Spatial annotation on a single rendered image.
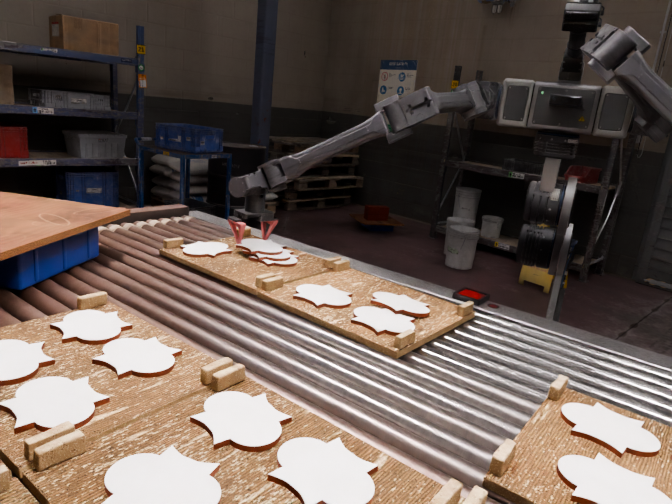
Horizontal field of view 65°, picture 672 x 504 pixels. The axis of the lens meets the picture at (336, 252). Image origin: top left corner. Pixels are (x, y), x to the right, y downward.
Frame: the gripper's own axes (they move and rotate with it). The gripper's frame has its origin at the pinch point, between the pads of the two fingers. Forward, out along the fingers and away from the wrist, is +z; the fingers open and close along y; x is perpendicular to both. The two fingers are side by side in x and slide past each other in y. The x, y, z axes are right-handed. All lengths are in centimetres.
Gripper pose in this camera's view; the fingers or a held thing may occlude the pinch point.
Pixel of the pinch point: (251, 240)
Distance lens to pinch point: 161.9
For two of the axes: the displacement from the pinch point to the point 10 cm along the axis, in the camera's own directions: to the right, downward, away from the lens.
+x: -7.0, -2.8, 6.6
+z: -1.2, 9.5, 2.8
